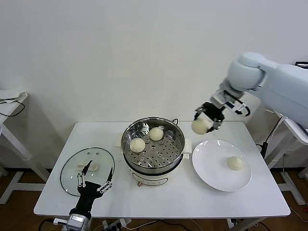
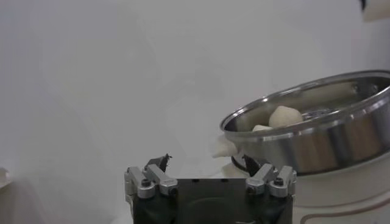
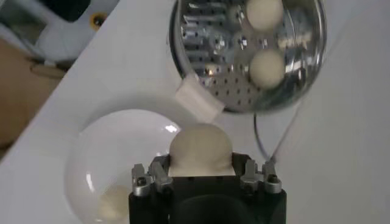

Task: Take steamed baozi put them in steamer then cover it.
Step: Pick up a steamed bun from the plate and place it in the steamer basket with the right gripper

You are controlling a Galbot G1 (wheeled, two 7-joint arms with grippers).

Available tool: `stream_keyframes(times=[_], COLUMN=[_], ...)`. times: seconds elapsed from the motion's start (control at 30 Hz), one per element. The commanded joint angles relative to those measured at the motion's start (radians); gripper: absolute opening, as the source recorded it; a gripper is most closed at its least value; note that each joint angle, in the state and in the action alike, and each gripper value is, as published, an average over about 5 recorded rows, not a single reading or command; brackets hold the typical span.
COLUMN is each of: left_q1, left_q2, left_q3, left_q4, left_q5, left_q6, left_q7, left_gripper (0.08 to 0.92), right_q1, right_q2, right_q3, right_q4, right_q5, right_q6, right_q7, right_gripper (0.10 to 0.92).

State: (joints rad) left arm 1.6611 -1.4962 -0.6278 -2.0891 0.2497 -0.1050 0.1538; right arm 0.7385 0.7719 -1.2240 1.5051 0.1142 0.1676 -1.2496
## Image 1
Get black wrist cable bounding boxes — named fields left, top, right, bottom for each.
left=39, top=218, right=55, bottom=231
left=237, top=103, right=251, bottom=118

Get round glass lid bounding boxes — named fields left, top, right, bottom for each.
left=60, top=147, right=116, bottom=197

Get white side table with laptop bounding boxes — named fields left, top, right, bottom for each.
left=266, top=109, right=308, bottom=205

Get white power strip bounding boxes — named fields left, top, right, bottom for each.
left=102, top=218, right=132, bottom=231

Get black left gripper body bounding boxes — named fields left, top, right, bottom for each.
left=69, top=180, right=103, bottom=219

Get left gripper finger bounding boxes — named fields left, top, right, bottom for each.
left=96, top=167, right=114, bottom=193
left=76, top=160, right=93, bottom=188

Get cream electric cooker pot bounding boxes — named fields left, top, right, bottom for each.
left=115, top=133, right=193, bottom=188

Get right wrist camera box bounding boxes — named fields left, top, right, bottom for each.
left=226, top=100, right=246, bottom=116

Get thin black cable loop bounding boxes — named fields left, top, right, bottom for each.
left=0, top=100, right=26, bottom=117

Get stainless steel steamer basket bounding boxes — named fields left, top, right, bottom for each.
left=121, top=117, right=186, bottom=173

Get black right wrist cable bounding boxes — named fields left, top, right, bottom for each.
left=237, top=103, right=251, bottom=118

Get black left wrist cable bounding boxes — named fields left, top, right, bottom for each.
left=39, top=218, right=55, bottom=231

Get white steamed baozi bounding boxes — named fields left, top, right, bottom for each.
left=149, top=127, right=165, bottom=141
left=191, top=118, right=211, bottom=136
left=226, top=156, right=244, bottom=171
left=129, top=138, right=146, bottom=153

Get white side table with cloth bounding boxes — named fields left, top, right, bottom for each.
left=0, top=92, right=52, bottom=205

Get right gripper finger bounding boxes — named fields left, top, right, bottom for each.
left=194, top=105, right=208, bottom=121
left=207, top=117, right=226, bottom=133

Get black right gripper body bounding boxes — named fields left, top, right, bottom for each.
left=201, top=102, right=226, bottom=122

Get white work table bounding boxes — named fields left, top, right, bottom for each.
left=33, top=121, right=291, bottom=231

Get white folded cloth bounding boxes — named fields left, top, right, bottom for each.
left=0, top=89, right=28, bottom=104

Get white round plate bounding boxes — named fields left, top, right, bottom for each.
left=192, top=139, right=253, bottom=193

